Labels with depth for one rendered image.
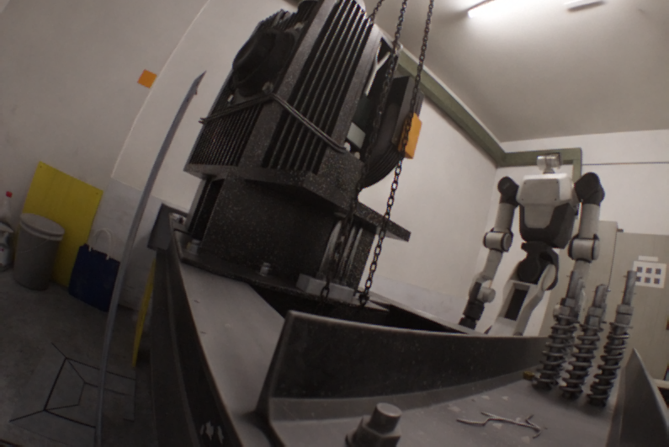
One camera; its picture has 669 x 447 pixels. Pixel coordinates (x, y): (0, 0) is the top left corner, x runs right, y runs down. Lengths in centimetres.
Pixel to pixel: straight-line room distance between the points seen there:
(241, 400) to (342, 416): 7
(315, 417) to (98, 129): 194
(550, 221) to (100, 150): 233
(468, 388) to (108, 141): 196
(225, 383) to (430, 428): 15
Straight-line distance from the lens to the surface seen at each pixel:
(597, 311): 47
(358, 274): 91
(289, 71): 86
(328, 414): 21
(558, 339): 48
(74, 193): 200
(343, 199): 63
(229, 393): 22
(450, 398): 32
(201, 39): 225
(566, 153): 390
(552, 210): 137
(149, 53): 213
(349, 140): 104
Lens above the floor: 77
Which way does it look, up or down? 10 degrees up
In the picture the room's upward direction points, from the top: 19 degrees clockwise
